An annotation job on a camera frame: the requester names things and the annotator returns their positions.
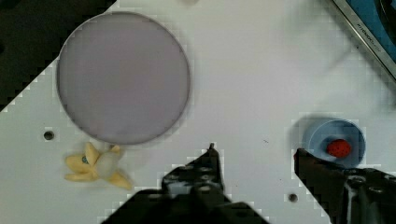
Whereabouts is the round purple plate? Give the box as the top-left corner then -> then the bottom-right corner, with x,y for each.
56,12 -> 191,145

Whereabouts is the peeled toy banana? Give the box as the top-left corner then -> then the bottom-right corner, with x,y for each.
64,142 -> 132,190

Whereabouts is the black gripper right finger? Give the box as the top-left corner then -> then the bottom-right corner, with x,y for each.
293,148 -> 396,224

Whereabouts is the red strawberry in bowl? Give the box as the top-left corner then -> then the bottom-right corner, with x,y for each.
326,139 -> 352,158

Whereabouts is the black toaster oven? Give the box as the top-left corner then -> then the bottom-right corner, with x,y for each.
329,0 -> 396,79

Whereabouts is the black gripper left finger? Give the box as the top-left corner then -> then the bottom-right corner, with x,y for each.
101,145 -> 268,224

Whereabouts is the blue bowl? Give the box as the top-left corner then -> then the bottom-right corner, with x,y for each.
302,119 -> 366,168

